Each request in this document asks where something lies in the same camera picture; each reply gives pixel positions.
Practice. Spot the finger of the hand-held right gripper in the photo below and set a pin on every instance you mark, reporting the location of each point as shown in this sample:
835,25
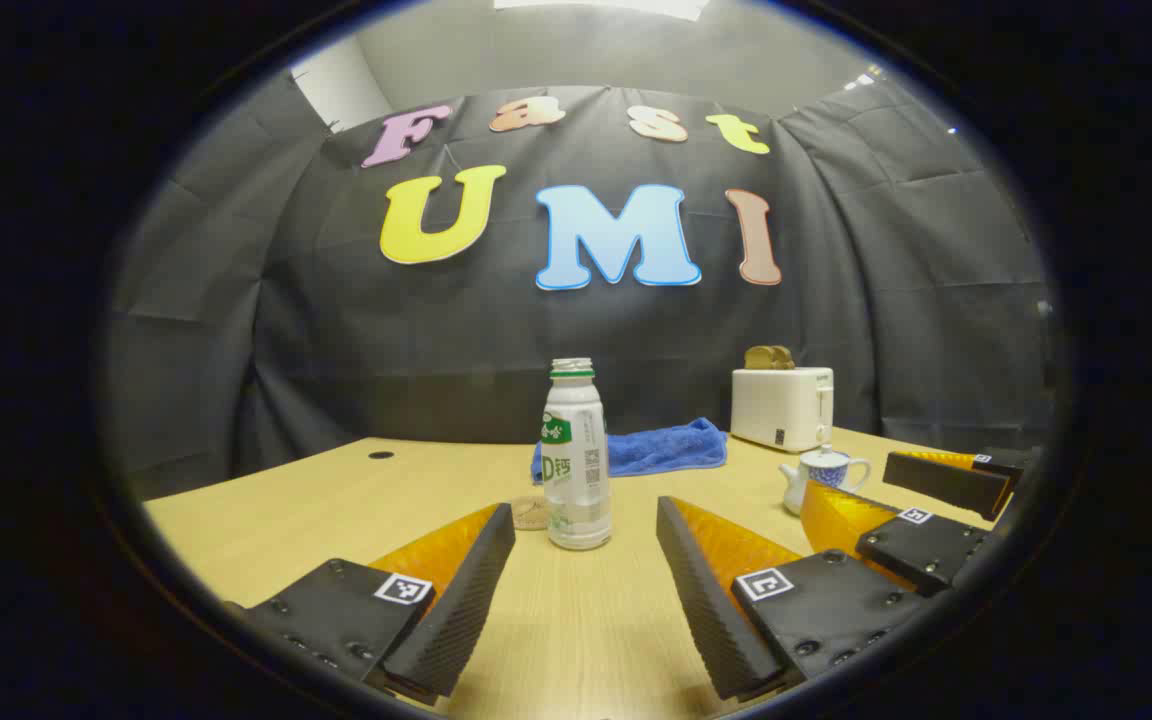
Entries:
946,485
921,550

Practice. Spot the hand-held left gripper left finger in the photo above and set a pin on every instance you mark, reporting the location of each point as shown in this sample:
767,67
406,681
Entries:
466,600

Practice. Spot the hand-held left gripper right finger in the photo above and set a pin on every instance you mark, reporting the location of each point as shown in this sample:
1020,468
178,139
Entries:
706,610

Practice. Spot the white teacup lid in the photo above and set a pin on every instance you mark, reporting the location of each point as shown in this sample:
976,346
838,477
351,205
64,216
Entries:
824,458

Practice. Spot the white blue-flowered teacup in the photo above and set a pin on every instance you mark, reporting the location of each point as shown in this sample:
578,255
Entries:
816,482

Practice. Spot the white plastic water bottle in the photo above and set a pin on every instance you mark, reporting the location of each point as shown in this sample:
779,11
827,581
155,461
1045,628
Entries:
576,470

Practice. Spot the blue towel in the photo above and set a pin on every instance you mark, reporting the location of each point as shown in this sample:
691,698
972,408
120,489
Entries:
656,450

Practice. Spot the white toaster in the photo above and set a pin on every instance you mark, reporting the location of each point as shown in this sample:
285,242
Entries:
776,405

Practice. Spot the brown bread slice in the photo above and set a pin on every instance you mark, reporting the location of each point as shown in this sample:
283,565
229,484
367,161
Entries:
786,358
759,357

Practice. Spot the black backdrop cloth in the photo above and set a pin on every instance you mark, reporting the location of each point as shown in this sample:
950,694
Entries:
336,350

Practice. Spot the ceiling light panel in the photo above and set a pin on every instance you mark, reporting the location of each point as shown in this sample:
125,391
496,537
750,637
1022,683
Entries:
601,7

